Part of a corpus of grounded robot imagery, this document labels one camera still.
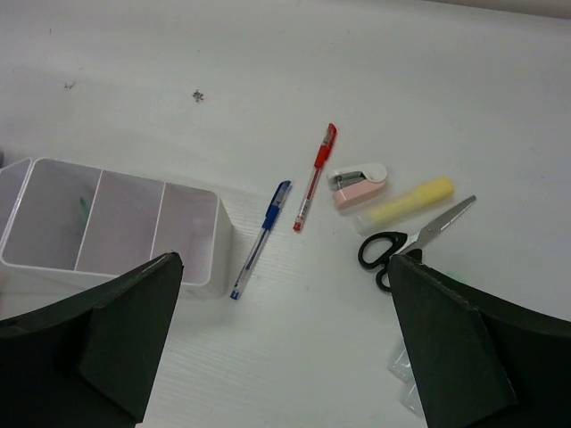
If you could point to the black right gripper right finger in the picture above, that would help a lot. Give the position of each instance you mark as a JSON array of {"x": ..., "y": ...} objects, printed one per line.
[{"x": 478, "y": 360}]

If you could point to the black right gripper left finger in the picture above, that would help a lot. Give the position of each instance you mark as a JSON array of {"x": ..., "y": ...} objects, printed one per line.
[{"x": 90, "y": 360}]

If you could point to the green highlighter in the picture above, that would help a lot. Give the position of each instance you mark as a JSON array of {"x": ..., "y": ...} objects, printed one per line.
[{"x": 400, "y": 365}]

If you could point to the white divided organizer right box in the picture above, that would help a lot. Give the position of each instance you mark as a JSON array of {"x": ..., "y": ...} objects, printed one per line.
[{"x": 131, "y": 221}]

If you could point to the white divided organizer box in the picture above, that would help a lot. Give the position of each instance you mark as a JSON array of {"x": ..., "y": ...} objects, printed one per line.
[
  {"x": 13, "y": 177},
  {"x": 131, "y": 221}
]

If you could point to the yellow highlighter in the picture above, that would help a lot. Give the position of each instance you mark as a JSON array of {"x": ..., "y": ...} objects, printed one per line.
[{"x": 375, "y": 217}]

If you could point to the white divided organizer left box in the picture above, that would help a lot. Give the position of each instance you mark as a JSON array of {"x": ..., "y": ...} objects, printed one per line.
[{"x": 13, "y": 177}]

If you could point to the pink white mini stapler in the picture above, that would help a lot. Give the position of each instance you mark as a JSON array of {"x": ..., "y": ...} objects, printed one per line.
[{"x": 355, "y": 185}]

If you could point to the red gel pen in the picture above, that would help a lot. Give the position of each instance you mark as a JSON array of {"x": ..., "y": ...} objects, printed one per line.
[{"x": 322, "y": 156}]

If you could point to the blue gel pen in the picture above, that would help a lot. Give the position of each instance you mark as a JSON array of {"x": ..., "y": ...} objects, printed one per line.
[{"x": 272, "y": 213}]

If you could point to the black handled scissors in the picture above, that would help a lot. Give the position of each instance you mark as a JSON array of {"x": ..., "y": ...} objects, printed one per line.
[{"x": 402, "y": 243}]

